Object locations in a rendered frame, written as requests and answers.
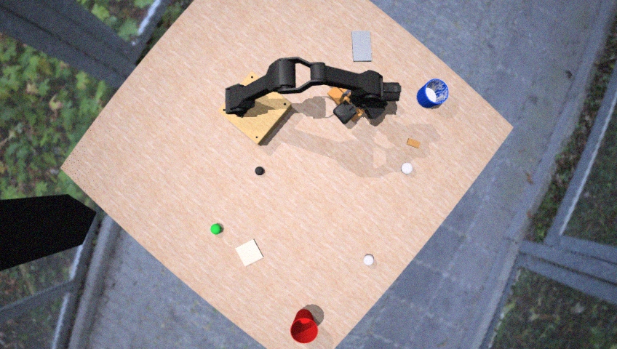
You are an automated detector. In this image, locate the red plastic cup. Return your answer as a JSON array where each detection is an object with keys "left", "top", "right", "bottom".
[{"left": 290, "top": 309, "right": 318, "bottom": 343}]

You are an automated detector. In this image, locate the green ball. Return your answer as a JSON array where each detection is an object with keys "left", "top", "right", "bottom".
[{"left": 210, "top": 224, "right": 221, "bottom": 235}]

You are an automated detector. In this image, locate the white ball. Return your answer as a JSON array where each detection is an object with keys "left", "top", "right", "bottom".
[
  {"left": 363, "top": 255, "right": 374, "bottom": 265},
  {"left": 401, "top": 162, "right": 413, "bottom": 175}
]

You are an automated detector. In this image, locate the white square tile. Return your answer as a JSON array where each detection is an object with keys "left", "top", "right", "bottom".
[{"left": 235, "top": 239, "right": 263, "bottom": 266}]

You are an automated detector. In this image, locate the blue mug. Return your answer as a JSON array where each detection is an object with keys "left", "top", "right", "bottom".
[{"left": 416, "top": 79, "right": 448, "bottom": 108}]

